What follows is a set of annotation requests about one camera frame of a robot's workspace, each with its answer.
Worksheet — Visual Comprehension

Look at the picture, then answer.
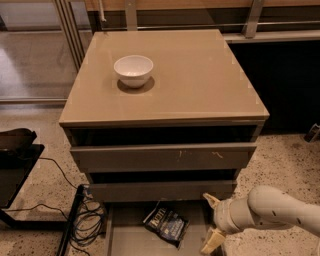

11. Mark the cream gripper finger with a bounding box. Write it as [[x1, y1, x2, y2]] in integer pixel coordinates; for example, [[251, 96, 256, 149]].
[[203, 193, 220, 209], [200, 228, 226, 255]]

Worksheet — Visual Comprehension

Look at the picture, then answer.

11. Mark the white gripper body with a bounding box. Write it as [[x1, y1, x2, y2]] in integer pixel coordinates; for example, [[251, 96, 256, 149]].
[[213, 198, 250, 234]]

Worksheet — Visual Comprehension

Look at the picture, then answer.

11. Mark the blue chip bag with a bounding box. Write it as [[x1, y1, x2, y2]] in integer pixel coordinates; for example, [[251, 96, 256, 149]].
[[143, 201, 189, 249]]

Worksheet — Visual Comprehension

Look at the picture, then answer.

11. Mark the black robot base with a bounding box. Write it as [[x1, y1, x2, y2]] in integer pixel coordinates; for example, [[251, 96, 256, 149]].
[[0, 128, 84, 256]]

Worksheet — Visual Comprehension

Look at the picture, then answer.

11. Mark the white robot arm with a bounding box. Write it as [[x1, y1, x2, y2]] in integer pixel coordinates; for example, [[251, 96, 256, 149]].
[[201, 185, 320, 255]]

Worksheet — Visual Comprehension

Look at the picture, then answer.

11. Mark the middle drawer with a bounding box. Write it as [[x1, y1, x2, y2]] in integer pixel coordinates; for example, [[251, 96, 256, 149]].
[[89, 180, 237, 202]]

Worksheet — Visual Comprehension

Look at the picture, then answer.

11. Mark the top drawer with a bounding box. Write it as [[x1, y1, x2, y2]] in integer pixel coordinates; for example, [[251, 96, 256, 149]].
[[70, 143, 256, 173]]

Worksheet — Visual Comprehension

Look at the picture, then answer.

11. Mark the open bottom drawer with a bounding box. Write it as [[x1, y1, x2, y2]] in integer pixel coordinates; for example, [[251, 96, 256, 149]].
[[105, 201, 227, 256]]

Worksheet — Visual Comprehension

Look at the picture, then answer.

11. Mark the tan drawer cabinet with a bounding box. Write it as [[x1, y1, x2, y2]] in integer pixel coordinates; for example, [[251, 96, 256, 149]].
[[58, 29, 270, 256]]

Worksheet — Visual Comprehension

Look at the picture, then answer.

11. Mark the small dark floor object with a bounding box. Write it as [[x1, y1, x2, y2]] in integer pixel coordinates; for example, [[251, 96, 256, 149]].
[[304, 124, 320, 142]]

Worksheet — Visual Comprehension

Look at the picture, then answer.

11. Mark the white ceramic bowl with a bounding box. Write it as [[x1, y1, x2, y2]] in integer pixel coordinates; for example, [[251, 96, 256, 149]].
[[114, 55, 154, 88]]

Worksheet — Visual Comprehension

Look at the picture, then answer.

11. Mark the black coiled cable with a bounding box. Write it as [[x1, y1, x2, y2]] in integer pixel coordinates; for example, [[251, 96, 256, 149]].
[[3, 156, 107, 256]]

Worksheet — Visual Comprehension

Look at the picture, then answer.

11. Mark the metal railing frame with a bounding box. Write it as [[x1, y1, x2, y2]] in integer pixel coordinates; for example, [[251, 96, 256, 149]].
[[51, 0, 320, 67]]

